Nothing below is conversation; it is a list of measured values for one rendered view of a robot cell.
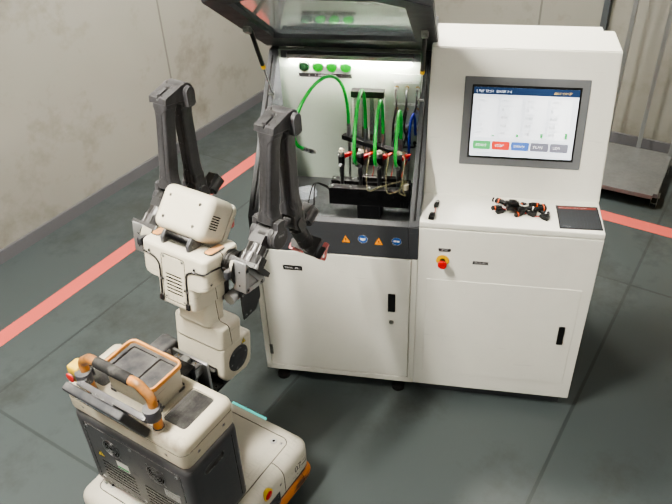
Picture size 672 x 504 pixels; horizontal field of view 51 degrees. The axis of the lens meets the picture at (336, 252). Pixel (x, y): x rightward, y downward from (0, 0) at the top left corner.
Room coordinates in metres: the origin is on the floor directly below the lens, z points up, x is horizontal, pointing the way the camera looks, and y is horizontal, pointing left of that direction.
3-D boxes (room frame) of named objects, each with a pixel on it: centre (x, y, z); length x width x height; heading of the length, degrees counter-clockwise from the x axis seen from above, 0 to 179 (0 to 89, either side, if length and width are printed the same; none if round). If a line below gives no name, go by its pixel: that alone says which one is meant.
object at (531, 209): (2.33, -0.73, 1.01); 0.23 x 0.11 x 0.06; 79
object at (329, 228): (2.38, 0.01, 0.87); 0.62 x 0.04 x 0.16; 79
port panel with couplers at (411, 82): (2.83, -0.33, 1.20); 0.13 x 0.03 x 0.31; 79
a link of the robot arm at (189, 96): (2.23, 0.50, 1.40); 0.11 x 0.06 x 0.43; 56
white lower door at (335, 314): (2.37, 0.01, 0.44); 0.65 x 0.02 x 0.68; 79
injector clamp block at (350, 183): (2.59, -0.16, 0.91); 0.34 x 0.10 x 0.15; 79
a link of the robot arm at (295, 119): (2.00, 0.14, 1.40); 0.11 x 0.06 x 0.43; 56
